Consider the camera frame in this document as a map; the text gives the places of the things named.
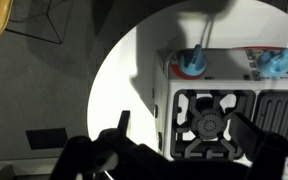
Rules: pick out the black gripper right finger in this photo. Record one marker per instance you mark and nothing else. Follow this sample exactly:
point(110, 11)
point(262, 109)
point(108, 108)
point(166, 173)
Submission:
point(274, 156)

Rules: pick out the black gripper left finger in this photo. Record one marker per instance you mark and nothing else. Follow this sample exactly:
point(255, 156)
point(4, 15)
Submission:
point(130, 163)

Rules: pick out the dark ribbed grill plate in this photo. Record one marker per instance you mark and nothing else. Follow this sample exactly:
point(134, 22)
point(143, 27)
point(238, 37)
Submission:
point(280, 111)

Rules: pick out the grey toy burner grate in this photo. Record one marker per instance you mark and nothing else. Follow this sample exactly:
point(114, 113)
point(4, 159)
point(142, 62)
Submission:
point(207, 125)

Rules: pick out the black rectangular floor patch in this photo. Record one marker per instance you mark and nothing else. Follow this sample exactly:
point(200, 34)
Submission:
point(46, 138)

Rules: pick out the white toy kitchen stove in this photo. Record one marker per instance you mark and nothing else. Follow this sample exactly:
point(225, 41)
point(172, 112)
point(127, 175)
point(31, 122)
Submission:
point(232, 68)

